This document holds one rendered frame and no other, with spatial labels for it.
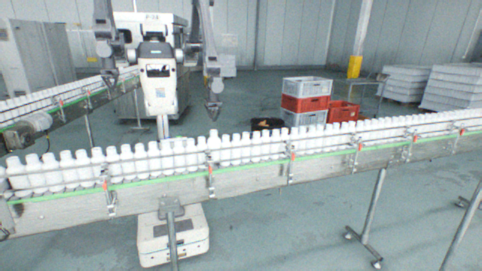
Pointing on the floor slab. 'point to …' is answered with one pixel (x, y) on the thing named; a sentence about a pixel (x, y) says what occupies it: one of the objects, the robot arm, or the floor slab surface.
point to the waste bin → (266, 123)
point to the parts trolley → (362, 91)
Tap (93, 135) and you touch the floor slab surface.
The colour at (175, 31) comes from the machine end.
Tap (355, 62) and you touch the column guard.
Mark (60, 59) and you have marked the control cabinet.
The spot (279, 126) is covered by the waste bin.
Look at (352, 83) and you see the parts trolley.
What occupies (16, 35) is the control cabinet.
